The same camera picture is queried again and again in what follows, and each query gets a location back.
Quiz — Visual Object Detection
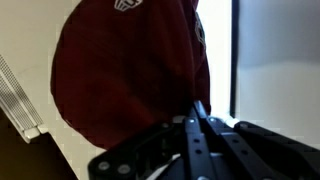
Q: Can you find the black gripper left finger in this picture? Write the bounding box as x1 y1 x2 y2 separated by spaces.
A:
87 116 214 180

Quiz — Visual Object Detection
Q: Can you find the black rail strip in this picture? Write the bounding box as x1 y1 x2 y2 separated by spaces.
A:
229 0 240 118

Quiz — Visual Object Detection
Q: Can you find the dark red baseball cap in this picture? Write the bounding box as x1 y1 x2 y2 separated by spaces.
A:
49 0 212 150

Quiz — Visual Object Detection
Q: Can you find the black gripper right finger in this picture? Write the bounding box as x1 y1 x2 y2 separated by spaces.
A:
193 100 320 180

